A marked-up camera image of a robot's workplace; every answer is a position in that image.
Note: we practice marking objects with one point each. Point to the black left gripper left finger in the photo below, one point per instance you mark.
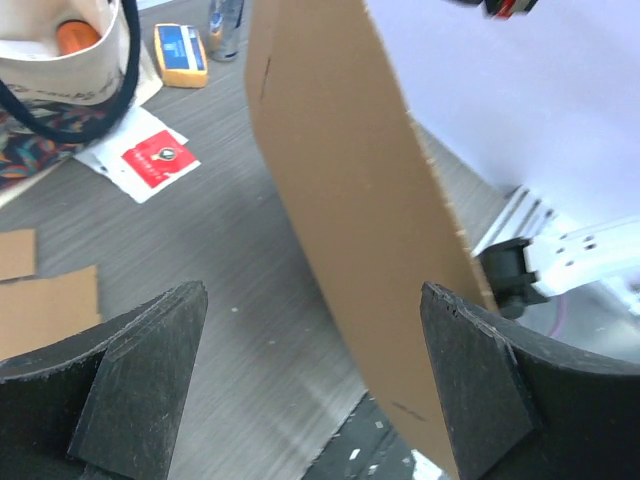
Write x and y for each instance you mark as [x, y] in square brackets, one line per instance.
[105, 403]

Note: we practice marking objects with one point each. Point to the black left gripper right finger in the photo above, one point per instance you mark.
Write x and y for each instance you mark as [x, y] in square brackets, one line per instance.
[520, 405]

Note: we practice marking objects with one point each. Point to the brown cardboard box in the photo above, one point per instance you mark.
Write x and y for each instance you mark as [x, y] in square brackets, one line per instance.
[363, 196]

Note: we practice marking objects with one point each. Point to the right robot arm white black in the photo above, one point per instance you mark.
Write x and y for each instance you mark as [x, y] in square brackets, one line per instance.
[527, 271]

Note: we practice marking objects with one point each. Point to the flat spare cardboard blank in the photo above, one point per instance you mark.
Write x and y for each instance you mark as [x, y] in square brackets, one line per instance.
[37, 312]

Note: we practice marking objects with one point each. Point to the white red packet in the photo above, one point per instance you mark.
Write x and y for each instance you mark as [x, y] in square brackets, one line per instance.
[142, 156]

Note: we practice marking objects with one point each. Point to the beige canvas tote bag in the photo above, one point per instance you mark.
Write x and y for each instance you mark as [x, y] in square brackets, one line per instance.
[54, 106]

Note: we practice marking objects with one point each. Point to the orange item in bag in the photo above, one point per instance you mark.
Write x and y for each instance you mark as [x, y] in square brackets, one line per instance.
[73, 36]

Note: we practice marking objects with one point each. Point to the silver blue drink can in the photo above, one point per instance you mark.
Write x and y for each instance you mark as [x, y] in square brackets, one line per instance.
[225, 19]

